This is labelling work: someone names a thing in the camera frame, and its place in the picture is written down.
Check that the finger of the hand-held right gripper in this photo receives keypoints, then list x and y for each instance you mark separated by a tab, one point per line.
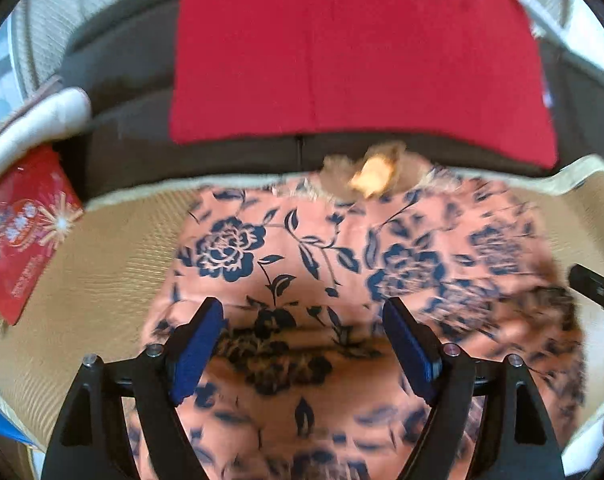
599	292

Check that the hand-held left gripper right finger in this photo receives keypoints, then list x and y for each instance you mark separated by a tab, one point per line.
410	355

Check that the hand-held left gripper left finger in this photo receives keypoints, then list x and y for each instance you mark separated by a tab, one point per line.
198	355

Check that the orange floral garment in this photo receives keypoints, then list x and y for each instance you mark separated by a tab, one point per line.
312	270

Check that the beige woven mat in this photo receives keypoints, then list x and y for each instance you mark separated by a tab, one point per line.
112	270

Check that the blue packet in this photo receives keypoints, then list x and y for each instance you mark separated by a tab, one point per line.
2	422

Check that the red snack box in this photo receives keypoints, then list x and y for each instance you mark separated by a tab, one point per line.
22	240

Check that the dark brown sofa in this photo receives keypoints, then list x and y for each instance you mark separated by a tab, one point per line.
132	140

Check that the white quilted pad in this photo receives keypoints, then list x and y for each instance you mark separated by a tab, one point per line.
37	120

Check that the red cloth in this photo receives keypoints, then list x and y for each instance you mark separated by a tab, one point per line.
362	60

